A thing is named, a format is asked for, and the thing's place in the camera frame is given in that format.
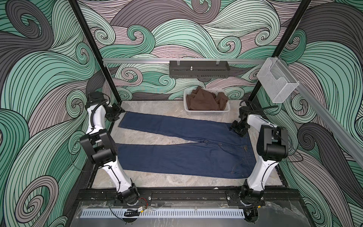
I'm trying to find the clear plastic wall bin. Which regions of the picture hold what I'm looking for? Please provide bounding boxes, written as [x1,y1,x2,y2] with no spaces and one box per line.
[257,57,299,103]

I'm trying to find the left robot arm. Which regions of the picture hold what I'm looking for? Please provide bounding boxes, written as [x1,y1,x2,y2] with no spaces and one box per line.
[80,91,139,205]

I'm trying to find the white slotted cable duct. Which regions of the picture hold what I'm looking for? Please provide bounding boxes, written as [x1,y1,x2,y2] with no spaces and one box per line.
[80,209,245,219]

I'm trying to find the aluminium rail back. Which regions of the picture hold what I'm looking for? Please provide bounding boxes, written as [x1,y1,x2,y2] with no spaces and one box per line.
[102,58,266,65]

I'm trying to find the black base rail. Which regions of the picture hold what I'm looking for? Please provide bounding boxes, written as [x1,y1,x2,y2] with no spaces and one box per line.
[76,186,301,207]

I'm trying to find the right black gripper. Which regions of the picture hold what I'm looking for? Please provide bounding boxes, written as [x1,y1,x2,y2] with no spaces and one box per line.
[228,120,248,136]

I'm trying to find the blue denim trousers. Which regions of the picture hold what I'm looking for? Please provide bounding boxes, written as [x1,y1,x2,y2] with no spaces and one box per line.
[117,112,256,179]

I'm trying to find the brown trousers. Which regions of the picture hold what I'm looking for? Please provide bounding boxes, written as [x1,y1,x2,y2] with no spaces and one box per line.
[184,87,229,111]

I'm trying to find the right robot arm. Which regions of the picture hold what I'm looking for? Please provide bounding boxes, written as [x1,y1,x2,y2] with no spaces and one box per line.
[230,105,289,206]

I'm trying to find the white plastic laundry basket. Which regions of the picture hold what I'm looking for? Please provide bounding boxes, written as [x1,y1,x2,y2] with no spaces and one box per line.
[183,88,231,116]

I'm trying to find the black perforated metal tray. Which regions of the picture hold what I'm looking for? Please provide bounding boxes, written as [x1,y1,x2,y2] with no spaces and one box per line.
[169,60,231,79]

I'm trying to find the aluminium rail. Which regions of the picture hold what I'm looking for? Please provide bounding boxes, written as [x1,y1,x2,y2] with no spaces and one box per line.
[283,62,363,166]
[102,58,266,65]

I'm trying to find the aluminium rail right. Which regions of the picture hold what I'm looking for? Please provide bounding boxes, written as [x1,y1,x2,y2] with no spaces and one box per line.
[283,62,363,166]

